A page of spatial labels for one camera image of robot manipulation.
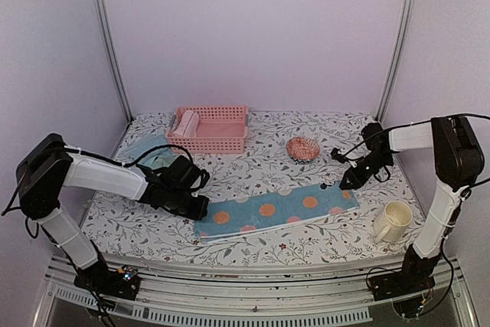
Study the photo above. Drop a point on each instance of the pink perforated plastic basket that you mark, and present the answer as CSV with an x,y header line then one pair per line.
x,y
221,130

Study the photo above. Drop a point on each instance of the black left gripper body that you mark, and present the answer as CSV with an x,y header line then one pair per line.
x,y
178,205

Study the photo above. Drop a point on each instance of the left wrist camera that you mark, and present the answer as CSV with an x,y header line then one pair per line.
x,y
204,177

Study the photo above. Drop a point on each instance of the blue patterned towel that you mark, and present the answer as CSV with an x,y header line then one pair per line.
x,y
262,213

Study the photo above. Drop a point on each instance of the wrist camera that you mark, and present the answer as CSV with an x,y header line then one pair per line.
x,y
338,156
204,177

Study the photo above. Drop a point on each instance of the red patterned bowl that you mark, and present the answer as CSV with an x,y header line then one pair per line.
x,y
302,150

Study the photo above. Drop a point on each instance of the left aluminium corner post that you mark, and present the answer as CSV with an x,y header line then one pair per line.
x,y
110,50

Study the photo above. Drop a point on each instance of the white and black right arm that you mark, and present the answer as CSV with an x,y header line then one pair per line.
x,y
458,161

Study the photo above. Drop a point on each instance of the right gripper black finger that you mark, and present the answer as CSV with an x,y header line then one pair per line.
x,y
350,173
350,184

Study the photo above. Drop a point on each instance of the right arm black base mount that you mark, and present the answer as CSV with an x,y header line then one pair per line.
x,y
416,275

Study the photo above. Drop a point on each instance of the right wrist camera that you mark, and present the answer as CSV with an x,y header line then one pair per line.
x,y
338,156

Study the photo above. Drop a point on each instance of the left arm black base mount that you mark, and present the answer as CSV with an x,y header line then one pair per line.
x,y
99,279

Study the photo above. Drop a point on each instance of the pink towel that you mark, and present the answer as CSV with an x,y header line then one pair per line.
x,y
188,126

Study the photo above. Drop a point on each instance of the cream ceramic mug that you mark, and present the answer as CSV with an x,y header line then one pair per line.
x,y
390,225

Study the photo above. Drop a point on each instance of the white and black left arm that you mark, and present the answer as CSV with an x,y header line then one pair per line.
x,y
53,167

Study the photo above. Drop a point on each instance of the aluminium front rail frame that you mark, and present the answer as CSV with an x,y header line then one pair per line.
x,y
180,294

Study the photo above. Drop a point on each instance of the right aluminium corner post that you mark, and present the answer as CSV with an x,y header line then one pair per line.
x,y
396,57

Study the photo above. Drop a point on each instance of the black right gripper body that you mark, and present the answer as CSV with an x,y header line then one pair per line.
x,y
376,163

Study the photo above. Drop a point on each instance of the plain blue towel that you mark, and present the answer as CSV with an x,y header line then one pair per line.
x,y
139,147

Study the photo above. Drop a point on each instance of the aluminium corner post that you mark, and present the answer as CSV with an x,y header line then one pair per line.
x,y
110,50
396,57

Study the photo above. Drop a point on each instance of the green folded towel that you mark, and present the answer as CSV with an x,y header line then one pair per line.
x,y
161,161

